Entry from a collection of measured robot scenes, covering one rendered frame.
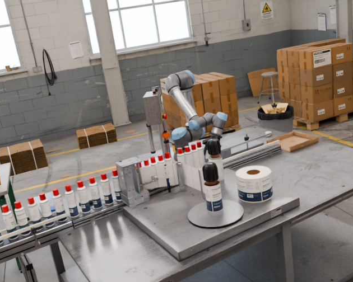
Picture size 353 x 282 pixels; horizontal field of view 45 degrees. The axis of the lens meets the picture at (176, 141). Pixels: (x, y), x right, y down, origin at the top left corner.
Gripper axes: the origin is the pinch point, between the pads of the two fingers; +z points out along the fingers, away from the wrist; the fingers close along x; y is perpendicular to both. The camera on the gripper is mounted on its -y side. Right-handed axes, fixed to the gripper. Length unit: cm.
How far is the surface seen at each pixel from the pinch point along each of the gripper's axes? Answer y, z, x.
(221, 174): 32.7, 3.2, -10.3
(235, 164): 6.0, -3.7, 21.7
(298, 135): -7, -40, 88
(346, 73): -173, -163, 324
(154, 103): 0, -27, -52
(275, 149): 6, -22, 55
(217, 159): 32.6, -5.0, -16.3
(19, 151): -395, 88, -30
